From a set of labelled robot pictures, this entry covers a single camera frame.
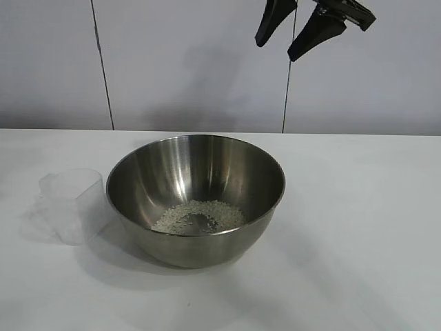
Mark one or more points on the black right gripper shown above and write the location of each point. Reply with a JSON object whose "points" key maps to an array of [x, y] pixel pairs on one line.
{"points": [[355, 13]]}

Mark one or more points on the stainless steel mixing bowl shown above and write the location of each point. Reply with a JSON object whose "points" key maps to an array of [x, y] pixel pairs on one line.
{"points": [[196, 169]]}

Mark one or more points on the white rice grains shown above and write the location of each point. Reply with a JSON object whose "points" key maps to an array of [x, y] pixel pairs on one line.
{"points": [[172, 219]]}

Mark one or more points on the clear plastic measuring cup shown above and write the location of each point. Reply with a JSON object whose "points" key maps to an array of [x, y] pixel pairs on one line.
{"points": [[72, 207]]}

